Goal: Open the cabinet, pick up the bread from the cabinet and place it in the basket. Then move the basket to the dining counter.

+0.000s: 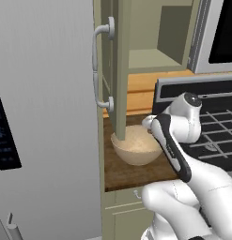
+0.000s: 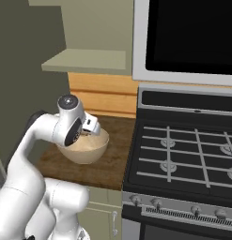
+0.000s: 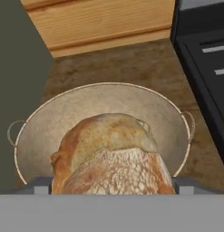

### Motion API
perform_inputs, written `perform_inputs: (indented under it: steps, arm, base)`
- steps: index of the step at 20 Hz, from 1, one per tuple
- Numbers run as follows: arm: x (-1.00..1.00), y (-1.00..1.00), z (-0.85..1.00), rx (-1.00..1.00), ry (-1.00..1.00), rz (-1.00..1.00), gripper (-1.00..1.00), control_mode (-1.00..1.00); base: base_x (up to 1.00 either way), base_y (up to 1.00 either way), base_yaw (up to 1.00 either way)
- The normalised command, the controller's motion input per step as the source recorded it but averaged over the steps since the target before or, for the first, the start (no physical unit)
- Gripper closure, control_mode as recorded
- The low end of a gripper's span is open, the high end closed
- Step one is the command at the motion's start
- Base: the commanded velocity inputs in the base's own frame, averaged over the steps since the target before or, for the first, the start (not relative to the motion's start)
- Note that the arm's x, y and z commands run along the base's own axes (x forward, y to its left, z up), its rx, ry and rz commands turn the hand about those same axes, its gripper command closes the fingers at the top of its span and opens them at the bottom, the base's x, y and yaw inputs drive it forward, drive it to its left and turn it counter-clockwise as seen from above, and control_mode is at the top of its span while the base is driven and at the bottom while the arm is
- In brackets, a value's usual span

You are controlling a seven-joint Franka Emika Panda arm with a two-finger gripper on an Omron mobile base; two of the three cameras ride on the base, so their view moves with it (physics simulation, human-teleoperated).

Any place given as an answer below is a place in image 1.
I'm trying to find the grey fridge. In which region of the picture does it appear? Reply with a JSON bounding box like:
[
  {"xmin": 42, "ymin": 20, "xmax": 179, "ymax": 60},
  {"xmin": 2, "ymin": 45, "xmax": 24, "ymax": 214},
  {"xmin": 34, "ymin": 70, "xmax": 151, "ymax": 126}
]
[{"xmin": 0, "ymin": 0, "xmax": 103, "ymax": 240}]

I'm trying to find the tan round basket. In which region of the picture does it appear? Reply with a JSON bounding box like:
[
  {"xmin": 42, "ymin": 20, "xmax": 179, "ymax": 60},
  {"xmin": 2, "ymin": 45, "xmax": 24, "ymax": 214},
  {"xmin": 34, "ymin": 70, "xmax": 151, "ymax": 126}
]
[{"xmin": 110, "ymin": 124, "xmax": 164, "ymax": 167}]

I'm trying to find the olive green base cabinet door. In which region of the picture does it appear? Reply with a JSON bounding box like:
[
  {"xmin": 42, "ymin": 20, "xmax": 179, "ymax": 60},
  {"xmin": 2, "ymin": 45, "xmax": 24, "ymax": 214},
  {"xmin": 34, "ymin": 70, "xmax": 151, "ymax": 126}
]
[{"xmin": 112, "ymin": 207, "xmax": 157, "ymax": 240}]

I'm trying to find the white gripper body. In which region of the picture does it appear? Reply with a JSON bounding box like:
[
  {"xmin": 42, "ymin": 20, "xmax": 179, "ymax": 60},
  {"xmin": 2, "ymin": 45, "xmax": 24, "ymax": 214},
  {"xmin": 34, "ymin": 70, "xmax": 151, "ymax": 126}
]
[{"xmin": 141, "ymin": 114, "xmax": 158, "ymax": 135}]

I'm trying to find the olive green wall cabinet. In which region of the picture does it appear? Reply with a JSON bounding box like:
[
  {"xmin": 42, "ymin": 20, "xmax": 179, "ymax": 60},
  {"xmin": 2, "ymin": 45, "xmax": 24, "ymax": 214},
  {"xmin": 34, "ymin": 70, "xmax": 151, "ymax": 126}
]
[{"xmin": 92, "ymin": 0, "xmax": 202, "ymax": 75}]

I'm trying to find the grey cabinet door handle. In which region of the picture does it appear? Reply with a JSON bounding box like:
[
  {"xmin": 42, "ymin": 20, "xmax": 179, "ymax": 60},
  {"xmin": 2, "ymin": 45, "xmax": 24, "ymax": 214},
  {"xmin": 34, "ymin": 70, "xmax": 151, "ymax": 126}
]
[{"xmin": 91, "ymin": 16, "xmax": 116, "ymax": 113}]

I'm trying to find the silver microwave oven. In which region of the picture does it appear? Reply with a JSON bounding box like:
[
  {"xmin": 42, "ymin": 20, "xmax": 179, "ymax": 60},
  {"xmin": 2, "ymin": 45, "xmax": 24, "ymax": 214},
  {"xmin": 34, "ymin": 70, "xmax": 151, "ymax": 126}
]
[{"xmin": 187, "ymin": 0, "xmax": 232, "ymax": 75}]

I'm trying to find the black stove with grates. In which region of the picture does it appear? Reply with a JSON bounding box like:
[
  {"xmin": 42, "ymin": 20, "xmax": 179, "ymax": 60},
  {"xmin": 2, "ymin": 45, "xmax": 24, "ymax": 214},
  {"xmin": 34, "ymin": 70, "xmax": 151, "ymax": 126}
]
[{"xmin": 151, "ymin": 73, "xmax": 232, "ymax": 173}]

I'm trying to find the grey fridge handle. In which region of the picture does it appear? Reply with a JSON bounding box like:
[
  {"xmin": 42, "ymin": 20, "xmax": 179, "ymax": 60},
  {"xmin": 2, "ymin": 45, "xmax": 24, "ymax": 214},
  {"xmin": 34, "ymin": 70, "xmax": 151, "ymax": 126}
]
[{"xmin": 6, "ymin": 212, "xmax": 28, "ymax": 240}]

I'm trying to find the olive green drawer front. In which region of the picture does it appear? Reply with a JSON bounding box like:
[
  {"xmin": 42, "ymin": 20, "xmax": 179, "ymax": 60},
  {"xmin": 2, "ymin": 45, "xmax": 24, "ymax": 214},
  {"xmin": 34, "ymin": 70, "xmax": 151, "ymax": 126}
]
[{"xmin": 104, "ymin": 186, "xmax": 153, "ymax": 210}]

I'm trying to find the grey drawer handle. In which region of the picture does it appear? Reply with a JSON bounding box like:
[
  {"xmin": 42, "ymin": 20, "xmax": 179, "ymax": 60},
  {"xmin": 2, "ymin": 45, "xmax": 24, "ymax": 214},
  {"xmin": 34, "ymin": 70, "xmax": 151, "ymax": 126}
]
[{"xmin": 132, "ymin": 188, "xmax": 144, "ymax": 201}]

